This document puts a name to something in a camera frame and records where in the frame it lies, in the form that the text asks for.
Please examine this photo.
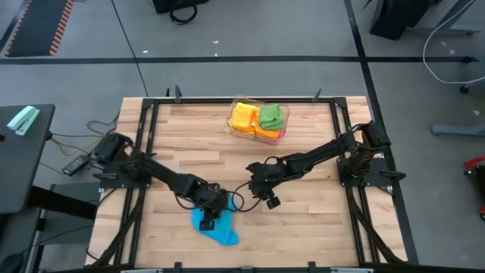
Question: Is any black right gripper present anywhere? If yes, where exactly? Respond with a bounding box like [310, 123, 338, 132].
[246, 158, 289, 210]

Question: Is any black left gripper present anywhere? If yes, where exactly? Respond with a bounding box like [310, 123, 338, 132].
[196, 182, 230, 232]

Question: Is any blue microfiber towel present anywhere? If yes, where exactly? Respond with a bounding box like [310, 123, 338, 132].
[190, 192, 241, 247]

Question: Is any green microfiber towel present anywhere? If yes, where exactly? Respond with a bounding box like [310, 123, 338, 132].
[258, 104, 286, 131]

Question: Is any yellow microfiber towel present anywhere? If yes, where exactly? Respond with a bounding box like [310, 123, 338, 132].
[233, 102, 262, 122]

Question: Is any clear plastic bin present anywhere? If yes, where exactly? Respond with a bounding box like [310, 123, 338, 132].
[226, 94, 291, 146]

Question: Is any black power adapter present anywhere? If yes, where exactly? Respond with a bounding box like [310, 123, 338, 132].
[62, 154, 91, 177]

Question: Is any black desk base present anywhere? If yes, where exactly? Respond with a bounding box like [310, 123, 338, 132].
[0, 181, 100, 273]

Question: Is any grey metal desk foot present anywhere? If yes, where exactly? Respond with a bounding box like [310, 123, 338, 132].
[411, 0, 482, 37]
[430, 123, 485, 137]

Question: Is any black side table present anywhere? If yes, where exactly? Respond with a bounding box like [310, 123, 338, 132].
[0, 103, 57, 215]

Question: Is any black equipment box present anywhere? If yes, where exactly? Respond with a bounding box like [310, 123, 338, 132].
[152, 0, 210, 14]

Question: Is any black cabinet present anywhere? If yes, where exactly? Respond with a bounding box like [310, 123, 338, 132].
[369, 0, 443, 41]

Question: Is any mint green stapler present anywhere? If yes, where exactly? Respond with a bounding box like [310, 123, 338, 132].
[6, 105, 41, 137]

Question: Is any red and black cart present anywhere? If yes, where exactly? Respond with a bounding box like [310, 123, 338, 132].
[462, 154, 485, 221]

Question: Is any black orange-edged floor mat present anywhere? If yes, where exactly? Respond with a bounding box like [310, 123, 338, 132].
[5, 0, 76, 58]

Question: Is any black aluminium table frame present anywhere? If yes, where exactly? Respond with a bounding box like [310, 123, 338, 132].
[85, 85, 410, 273]

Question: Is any yellow cable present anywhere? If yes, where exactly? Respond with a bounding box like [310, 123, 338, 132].
[51, 136, 102, 156]

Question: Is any black coiled cable loop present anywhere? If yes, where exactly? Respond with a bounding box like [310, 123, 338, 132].
[169, 3, 199, 26]

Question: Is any thin black floor cable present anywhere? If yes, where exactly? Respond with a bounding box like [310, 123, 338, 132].
[111, 0, 149, 98]

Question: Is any white floor cable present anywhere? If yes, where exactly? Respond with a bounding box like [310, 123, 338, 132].
[421, 0, 485, 85]

